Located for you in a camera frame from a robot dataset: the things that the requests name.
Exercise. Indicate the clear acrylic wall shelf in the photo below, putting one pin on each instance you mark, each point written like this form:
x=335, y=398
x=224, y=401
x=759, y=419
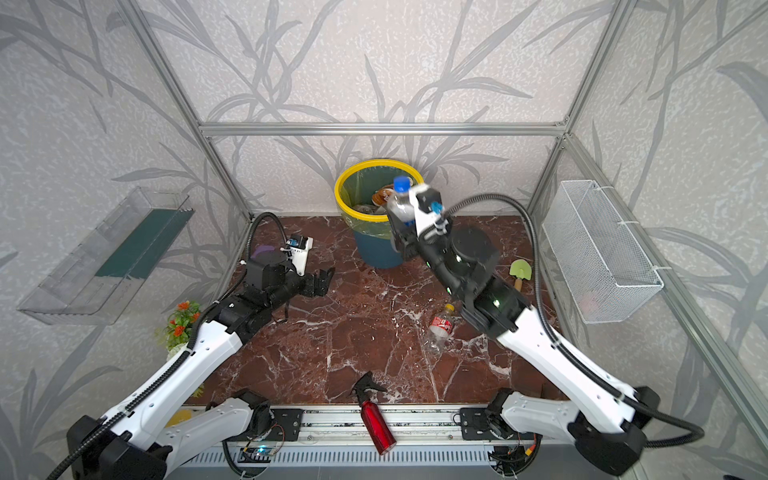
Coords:
x=96, y=282

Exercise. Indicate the red spray bottle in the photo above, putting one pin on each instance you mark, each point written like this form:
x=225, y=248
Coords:
x=374, y=421

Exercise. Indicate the green circuit board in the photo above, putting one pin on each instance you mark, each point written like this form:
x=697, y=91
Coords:
x=258, y=454

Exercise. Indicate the artificial flower pot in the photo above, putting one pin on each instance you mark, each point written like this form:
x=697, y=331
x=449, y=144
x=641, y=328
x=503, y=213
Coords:
x=176, y=331

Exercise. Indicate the aluminium frame crossbar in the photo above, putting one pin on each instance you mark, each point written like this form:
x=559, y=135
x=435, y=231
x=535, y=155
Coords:
x=216, y=129

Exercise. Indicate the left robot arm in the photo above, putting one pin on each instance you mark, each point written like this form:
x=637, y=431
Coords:
x=132, y=439

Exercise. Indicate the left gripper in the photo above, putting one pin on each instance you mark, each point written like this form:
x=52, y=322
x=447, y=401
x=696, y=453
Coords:
x=312, y=283

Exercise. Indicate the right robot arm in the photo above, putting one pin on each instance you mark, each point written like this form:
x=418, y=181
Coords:
x=516, y=324

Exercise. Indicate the green toy shovel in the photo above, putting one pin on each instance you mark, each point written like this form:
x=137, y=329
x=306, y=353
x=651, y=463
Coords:
x=521, y=271

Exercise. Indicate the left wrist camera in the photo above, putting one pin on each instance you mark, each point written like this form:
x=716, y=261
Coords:
x=297, y=249

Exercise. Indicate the brown coffee bottle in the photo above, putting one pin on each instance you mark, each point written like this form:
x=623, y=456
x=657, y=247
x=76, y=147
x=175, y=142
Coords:
x=381, y=196

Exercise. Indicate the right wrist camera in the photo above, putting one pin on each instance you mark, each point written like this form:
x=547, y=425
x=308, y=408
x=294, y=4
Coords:
x=428, y=208

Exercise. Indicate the blue label water bottle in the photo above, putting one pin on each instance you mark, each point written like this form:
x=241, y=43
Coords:
x=398, y=203

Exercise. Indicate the teal bin with yellow rim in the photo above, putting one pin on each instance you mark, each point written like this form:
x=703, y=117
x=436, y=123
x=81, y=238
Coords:
x=376, y=252

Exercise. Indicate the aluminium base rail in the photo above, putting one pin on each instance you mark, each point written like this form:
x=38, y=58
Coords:
x=420, y=423

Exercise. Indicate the yellow-green bin liner bag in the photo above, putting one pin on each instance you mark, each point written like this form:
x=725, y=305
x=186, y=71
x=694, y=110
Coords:
x=356, y=185

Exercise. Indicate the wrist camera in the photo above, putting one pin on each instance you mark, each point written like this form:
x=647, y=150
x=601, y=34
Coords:
x=297, y=249
x=428, y=208

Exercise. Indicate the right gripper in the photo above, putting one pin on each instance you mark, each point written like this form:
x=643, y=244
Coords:
x=405, y=234

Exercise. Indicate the white wire mesh basket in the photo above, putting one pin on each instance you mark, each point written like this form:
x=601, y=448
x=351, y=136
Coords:
x=606, y=270

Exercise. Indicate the red label bottle yellow cap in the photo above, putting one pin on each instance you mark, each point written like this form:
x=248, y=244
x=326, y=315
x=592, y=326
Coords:
x=440, y=330

